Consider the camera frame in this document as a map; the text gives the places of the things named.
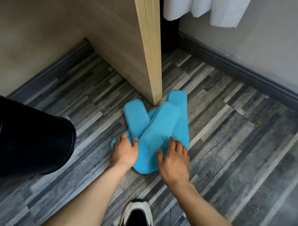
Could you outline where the person's left hand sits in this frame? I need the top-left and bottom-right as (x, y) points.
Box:
(109, 134), (139, 170)

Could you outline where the person's right hand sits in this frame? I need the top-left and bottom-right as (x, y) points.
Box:
(157, 137), (190, 187)

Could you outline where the person's left forearm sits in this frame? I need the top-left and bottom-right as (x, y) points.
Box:
(43, 162), (133, 226)

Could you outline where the person's right forearm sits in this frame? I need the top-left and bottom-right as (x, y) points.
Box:
(166, 179), (231, 226)

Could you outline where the person's white black shoe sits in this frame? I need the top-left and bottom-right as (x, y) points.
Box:
(120, 199), (153, 226)

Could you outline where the person's black trouser leg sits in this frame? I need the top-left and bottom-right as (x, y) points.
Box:
(0, 95), (77, 184)

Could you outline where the light wooden cabinet panel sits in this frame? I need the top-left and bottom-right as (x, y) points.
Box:
(77, 0), (163, 106)

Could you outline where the dark grey baseboard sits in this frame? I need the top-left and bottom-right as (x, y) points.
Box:
(7, 38), (95, 98)
(178, 31), (298, 106)

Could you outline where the white hanging curtain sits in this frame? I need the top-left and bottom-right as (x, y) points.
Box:
(163, 0), (251, 28)

